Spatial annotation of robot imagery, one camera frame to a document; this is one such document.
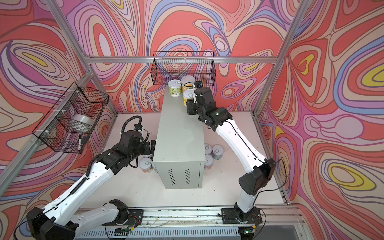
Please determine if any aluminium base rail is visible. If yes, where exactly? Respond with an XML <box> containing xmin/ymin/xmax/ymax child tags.
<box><xmin>79</xmin><ymin>205</ymin><xmax>313</xmax><ymax>240</ymax></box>

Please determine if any yellow label can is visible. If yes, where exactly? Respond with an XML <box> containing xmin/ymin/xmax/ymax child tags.
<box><xmin>183</xmin><ymin>89</ymin><xmax>195</xmax><ymax>107</ymax></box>

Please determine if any red label can far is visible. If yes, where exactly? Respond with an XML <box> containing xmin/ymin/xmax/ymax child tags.
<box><xmin>205</xmin><ymin>144</ymin><xmax>213</xmax><ymax>155</ymax></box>

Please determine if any can right outer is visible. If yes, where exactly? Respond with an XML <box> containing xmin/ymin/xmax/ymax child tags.
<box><xmin>211</xmin><ymin>145</ymin><xmax>225</xmax><ymax>160</ymax></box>

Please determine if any can mid left column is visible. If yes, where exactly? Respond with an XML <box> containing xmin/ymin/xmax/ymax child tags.
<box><xmin>139</xmin><ymin>158</ymin><xmax>153</xmax><ymax>173</ymax></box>

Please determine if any orange label can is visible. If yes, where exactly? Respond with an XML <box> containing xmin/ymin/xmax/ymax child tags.
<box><xmin>181</xmin><ymin>75</ymin><xmax>196</xmax><ymax>92</ymax></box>

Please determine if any green label can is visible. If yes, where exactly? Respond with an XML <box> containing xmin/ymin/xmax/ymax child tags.
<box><xmin>168</xmin><ymin>80</ymin><xmax>183</xmax><ymax>97</ymax></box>

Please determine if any grey metal cabinet counter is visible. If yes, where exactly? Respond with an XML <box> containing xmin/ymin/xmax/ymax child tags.
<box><xmin>153</xmin><ymin>90</ymin><xmax>206</xmax><ymax>189</ymax></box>

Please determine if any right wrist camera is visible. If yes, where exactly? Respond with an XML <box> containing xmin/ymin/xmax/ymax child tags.
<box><xmin>194</xmin><ymin>81</ymin><xmax>203</xmax><ymax>89</ymax></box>

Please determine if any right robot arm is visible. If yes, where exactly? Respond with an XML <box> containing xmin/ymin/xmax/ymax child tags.
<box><xmin>186</xmin><ymin>87</ymin><xmax>277</xmax><ymax>224</ymax></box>

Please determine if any red label can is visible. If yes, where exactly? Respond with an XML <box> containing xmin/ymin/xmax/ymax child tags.
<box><xmin>205</xmin><ymin>155</ymin><xmax>214</xmax><ymax>170</ymax></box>
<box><xmin>205</xmin><ymin>144</ymin><xmax>213</xmax><ymax>155</ymax></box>

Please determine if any black wire basket back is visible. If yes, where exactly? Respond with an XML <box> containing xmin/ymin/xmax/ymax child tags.
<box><xmin>151</xmin><ymin>51</ymin><xmax>216</xmax><ymax>87</ymax></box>

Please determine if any black wire basket left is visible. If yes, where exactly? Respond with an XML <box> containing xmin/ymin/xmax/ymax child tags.
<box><xmin>32</xmin><ymin>83</ymin><xmax>109</xmax><ymax>154</ymax></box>

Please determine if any red label can near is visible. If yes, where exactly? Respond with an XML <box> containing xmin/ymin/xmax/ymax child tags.
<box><xmin>205</xmin><ymin>155</ymin><xmax>214</xmax><ymax>170</ymax></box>

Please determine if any black wire basket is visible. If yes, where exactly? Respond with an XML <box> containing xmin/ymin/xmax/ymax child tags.
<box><xmin>32</xmin><ymin>83</ymin><xmax>109</xmax><ymax>154</ymax></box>
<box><xmin>151</xmin><ymin>51</ymin><xmax>216</xmax><ymax>87</ymax></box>

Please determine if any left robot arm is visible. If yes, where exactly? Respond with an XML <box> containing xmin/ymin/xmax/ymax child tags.
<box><xmin>27</xmin><ymin>130</ymin><xmax>156</xmax><ymax>240</ymax></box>

